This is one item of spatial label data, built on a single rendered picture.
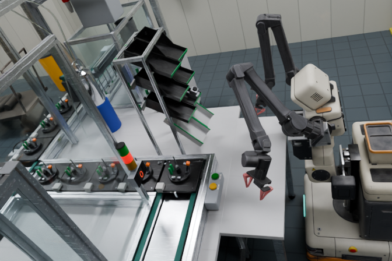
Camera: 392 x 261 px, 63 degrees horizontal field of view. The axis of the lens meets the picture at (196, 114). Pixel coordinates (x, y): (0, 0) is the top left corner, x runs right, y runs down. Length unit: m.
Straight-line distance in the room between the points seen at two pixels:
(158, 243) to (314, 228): 1.10
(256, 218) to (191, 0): 3.65
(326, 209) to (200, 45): 3.40
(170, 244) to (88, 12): 1.85
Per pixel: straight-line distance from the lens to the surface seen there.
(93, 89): 2.47
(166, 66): 1.77
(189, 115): 1.91
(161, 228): 1.80
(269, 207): 1.78
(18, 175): 0.69
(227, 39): 4.98
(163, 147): 2.29
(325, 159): 1.96
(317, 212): 2.45
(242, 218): 1.77
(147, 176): 1.96
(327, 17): 4.81
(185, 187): 1.83
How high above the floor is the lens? 2.32
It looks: 36 degrees down
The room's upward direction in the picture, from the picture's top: 19 degrees counter-clockwise
